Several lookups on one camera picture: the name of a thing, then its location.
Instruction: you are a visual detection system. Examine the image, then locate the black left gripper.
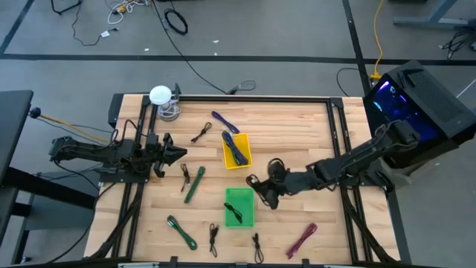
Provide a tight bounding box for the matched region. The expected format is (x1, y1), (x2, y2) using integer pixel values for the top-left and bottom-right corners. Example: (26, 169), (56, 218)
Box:
(145, 132), (188, 179)

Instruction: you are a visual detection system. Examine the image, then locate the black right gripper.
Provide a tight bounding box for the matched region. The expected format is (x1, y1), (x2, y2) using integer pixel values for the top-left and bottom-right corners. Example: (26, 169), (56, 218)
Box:
(255, 169), (317, 210)

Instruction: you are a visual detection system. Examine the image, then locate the black USB cable red tie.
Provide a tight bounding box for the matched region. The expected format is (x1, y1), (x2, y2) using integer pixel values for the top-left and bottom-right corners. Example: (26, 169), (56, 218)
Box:
(245, 173), (263, 188)

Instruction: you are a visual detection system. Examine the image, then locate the green cable tie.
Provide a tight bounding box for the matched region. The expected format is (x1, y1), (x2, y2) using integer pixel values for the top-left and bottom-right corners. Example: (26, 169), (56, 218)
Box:
(183, 165), (207, 205)

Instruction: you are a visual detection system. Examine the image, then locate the black cable tie top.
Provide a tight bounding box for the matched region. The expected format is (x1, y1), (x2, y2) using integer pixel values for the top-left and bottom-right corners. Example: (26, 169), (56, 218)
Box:
(190, 121), (213, 145)

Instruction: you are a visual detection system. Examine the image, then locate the purple braided USB cable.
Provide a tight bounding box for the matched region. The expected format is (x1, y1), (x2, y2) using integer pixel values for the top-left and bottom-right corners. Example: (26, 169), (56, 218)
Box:
(221, 130), (249, 167)

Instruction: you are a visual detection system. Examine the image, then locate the purple cable tie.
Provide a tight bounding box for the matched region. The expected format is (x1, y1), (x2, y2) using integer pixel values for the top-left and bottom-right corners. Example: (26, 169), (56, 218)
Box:
(211, 110), (241, 135)

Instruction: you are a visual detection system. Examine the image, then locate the green braided USB cable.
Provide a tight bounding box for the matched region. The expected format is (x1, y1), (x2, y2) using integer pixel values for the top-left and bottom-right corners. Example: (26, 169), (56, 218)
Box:
(166, 214), (199, 251)

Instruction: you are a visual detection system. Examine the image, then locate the green plastic basket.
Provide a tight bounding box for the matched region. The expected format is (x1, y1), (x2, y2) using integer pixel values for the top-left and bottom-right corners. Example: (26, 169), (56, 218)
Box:
(224, 187), (256, 229)

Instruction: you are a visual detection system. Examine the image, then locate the yellow plastic basket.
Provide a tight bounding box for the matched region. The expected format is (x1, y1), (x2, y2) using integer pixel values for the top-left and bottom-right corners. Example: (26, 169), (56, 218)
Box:
(222, 132), (254, 170)

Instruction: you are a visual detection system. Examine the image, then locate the white dome lamp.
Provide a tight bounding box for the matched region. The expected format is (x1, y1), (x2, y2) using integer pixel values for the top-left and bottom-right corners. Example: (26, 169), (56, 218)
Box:
(149, 85), (173, 106)

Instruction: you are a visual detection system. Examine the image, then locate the orange stick black knob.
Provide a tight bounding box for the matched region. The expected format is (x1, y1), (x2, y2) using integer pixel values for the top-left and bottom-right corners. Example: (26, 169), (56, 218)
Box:
(28, 106), (112, 144)

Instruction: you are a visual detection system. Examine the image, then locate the black side desk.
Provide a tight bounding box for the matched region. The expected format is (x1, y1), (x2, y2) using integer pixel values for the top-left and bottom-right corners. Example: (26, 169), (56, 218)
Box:
(0, 89), (97, 266)

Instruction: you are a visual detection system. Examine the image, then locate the black computer tower blue light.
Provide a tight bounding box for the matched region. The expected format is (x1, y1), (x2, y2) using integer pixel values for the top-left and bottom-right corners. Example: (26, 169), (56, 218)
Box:
(362, 60), (476, 170)

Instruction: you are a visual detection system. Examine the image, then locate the grey desk foot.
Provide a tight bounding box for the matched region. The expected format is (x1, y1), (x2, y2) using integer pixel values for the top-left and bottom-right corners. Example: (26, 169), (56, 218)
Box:
(393, 0), (470, 28)

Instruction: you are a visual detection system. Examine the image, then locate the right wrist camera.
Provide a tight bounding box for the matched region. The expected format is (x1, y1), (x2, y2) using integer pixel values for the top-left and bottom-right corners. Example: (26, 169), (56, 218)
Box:
(268, 158), (289, 179)

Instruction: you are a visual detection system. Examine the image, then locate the coiled white lamp cable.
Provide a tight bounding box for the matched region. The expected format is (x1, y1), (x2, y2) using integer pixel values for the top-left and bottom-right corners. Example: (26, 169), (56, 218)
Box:
(156, 100), (183, 122)

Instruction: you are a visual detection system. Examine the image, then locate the long black floor cable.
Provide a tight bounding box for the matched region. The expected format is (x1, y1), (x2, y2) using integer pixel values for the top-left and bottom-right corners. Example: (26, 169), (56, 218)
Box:
(151, 0), (257, 96)

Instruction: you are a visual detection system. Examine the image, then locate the black aluminium table frame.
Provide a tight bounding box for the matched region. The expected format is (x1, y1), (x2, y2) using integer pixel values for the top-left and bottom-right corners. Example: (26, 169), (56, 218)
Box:
(84, 92), (413, 268)

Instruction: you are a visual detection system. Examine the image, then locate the black floor cable loop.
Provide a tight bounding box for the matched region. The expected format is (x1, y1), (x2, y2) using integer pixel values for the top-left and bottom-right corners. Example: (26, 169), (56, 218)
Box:
(336, 66), (373, 98)

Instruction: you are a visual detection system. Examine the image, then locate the thin black cable white plug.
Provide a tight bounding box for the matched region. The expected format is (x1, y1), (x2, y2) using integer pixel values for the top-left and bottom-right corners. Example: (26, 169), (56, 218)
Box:
(70, 0), (120, 48)

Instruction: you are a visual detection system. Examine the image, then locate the black coiled floor cable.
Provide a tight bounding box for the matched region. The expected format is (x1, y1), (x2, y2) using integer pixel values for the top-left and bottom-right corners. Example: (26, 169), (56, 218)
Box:
(164, 7), (189, 36)

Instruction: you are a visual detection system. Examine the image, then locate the white floor cable bundle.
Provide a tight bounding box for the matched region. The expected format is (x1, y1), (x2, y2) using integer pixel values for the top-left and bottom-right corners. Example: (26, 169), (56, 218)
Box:
(106, 0), (152, 25)

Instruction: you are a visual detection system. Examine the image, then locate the yellow floor cable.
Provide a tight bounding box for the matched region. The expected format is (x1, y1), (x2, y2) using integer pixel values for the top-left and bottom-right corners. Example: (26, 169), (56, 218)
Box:
(370, 0), (386, 81)

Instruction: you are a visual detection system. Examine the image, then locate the black floor cable bundle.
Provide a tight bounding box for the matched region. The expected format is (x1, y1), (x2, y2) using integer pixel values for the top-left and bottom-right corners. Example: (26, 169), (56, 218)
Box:
(440, 28), (476, 60)

